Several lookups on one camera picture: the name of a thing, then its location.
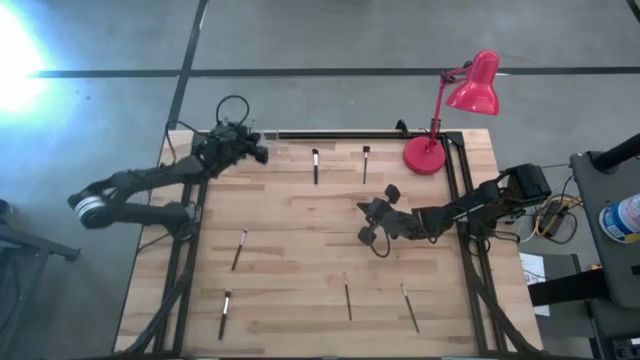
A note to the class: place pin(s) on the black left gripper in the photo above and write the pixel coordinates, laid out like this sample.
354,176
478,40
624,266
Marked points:
225,147

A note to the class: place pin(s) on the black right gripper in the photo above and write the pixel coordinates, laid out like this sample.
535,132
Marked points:
392,194

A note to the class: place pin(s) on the flat-head black makeup brush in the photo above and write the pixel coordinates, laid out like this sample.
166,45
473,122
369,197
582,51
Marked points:
365,162

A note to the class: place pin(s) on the thick black makeup brush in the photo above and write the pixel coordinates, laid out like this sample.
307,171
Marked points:
315,172

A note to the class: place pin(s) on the thin black makeup brush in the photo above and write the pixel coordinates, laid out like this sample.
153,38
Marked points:
347,296
410,308

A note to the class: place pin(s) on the black makeup brush silver ferrule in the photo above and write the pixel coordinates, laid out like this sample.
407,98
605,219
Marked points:
238,250
224,315

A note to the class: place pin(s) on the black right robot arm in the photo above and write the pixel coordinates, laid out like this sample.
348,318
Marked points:
475,205

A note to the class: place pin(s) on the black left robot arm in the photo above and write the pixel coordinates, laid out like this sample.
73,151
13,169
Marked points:
150,175

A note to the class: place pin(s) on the clear acrylic brush organizer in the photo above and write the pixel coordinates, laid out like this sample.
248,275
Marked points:
274,140

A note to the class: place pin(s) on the red desk lamp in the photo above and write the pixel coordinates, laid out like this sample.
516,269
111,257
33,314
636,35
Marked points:
425,155

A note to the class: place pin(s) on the black lamp plug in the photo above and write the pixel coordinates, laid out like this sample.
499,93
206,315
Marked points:
402,129

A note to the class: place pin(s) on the white paper sheet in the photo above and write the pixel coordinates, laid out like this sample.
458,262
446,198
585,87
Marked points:
532,267

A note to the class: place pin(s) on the black power supply box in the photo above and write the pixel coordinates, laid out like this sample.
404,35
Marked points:
550,216

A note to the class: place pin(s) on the black metal stand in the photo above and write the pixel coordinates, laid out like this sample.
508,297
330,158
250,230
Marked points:
40,245

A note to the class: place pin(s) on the black metal beam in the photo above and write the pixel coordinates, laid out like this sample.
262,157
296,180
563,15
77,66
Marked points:
570,287

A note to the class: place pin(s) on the dark grey side cart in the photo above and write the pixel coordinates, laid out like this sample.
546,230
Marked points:
615,270

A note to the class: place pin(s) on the white blue wipes canister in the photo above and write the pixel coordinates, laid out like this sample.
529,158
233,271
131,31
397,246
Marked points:
622,220

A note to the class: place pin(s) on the black round pole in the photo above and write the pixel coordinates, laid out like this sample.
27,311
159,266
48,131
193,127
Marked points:
620,152

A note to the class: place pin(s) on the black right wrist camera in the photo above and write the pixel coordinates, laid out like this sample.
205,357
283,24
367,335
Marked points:
410,225

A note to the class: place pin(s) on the black aluminium table frame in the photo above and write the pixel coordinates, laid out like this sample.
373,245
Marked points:
350,135

